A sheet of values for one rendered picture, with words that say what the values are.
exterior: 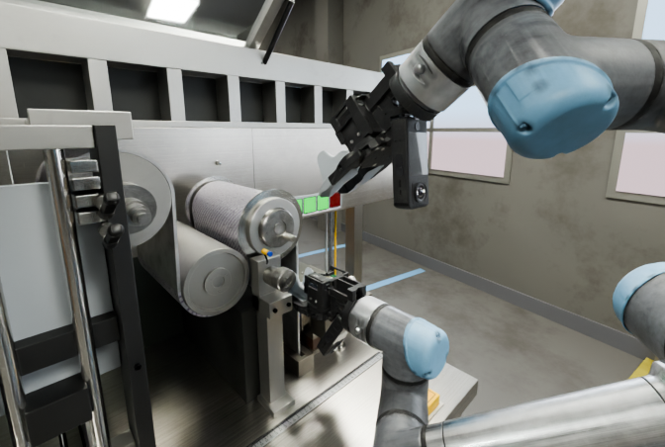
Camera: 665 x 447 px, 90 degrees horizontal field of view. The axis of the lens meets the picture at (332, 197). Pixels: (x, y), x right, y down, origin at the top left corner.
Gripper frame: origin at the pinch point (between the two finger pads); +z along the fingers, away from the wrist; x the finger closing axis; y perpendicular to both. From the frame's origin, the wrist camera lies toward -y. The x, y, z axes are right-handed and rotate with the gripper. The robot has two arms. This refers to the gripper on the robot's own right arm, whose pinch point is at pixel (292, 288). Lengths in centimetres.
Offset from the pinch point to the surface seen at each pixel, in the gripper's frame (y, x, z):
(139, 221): 24.4, 31.6, -14.0
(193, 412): -19.0, 22.5, 2.5
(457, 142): 23, -257, 88
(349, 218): -6, -71, 49
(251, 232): 16.2, 11.4, -3.5
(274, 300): 4.7, 10.7, -9.0
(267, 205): 20.7, 7.8, -3.5
